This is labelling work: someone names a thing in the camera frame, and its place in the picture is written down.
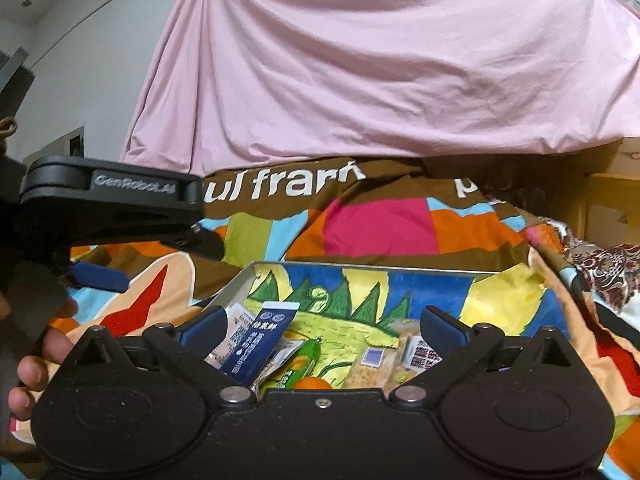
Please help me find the blue milk carton box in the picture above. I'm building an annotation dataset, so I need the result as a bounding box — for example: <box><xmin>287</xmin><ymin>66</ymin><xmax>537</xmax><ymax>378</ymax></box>
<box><xmin>220</xmin><ymin>301</ymin><xmax>299</xmax><ymax>387</ymax></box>

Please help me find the clear rice crisp bar pack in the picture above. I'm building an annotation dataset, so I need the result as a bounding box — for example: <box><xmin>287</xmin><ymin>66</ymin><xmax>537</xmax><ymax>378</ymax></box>
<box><xmin>343</xmin><ymin>318</ymin><xmax>424</xmax><ymax>396</ymax></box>

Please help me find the person's left hand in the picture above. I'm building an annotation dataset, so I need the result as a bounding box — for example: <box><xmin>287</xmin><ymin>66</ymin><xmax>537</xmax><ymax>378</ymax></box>
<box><xmin>1</xmin><ymin>116</ymin><xmax>78</xmax><ymax>420</ymax></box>

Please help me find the pink white snack pouch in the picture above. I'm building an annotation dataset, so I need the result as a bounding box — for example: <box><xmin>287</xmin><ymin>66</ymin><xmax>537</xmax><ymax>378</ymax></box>
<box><xmin>205</xmin><ymin>304</ymin><xmax>255</xmax><ymax>370</ymax></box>

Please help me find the colourful dinosaur metal tray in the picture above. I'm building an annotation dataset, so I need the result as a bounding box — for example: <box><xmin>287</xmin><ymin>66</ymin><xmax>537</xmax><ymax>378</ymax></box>
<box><xmin>196</xmin><ymin>260</ymin><xmax>572</xmax><ymax>394</ymax></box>

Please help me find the green corn sausage stick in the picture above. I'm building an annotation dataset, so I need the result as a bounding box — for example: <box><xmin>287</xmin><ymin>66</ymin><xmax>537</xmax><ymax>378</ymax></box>
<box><xmin>277</xmin><ymin>338</ymin><xmax>321</xmax><ymax>389</ymax></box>

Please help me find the orange snack packet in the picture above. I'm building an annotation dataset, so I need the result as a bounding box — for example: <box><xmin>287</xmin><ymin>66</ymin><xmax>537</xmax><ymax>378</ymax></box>
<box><xmin>293</xmin><ymin>376</ymin><xmax>332</xmax><ymax>390</ymax></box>

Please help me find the colourful paul frank quilt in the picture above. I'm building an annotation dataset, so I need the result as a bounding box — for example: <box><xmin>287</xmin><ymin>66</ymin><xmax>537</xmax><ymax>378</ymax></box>
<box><xmin>8</xmin><ymin>155</ymin><xmax>640</xmax><ymax>480</ymax></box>

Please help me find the floral satin blanket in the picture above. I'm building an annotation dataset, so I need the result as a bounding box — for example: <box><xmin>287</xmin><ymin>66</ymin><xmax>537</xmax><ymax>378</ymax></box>
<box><xmin>546</xmin><ymin>219</ymin><xmax>639</xmax><ymax>314</ymax></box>

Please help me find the pink bed sheet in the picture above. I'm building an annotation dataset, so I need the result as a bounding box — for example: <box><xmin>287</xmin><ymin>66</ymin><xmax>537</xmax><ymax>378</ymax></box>
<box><xmin>122</xmin><ymin>0</ymin><xmax>639</xmax><ymax>176</ymax></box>

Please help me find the wooden bed frame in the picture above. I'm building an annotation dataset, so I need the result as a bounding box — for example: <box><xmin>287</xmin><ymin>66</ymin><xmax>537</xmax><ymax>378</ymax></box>
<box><xmin>549</xmin><ymin>136</ymin><xmax>640</xmax><ymax>247</ymax></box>

